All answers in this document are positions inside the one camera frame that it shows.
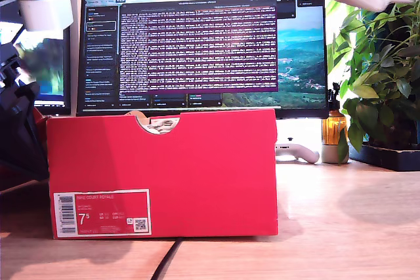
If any red cardboard shoebox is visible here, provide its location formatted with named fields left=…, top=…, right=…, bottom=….
left=45, top=108, right=278, bottom=239

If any small black computer monitor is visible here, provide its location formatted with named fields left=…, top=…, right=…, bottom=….
left=0, top=0, right=72, bottom=117

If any brown paper box insert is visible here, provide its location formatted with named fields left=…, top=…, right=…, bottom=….
left=123, top=110, right=152, bottom=127

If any large black computer monitor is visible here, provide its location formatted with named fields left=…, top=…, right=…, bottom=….
left=75, top=0, right=330, bottom=119

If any white game controller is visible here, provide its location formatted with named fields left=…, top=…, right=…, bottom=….
left=274, top=137, right=320, bottom=165

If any small pale round pot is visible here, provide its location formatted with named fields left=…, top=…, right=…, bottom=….
left=321, top=144, right=349, bottom=165

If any amber glass diffuser bottle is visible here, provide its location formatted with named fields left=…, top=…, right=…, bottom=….
left=321, top=82, right=348, bottom=146

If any black plant tray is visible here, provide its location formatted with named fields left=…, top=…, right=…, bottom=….
left=348, top=144, right=420, bottom=172

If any green leafy potted plant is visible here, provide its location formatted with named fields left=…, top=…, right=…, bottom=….
left=324, top=0, right=420, bottom=166

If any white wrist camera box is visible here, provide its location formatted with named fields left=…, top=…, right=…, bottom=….
left=18, top=0, right=74, bottom=32

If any black cable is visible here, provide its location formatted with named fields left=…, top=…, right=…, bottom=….
left=151, top=239, right=183, bottom=280

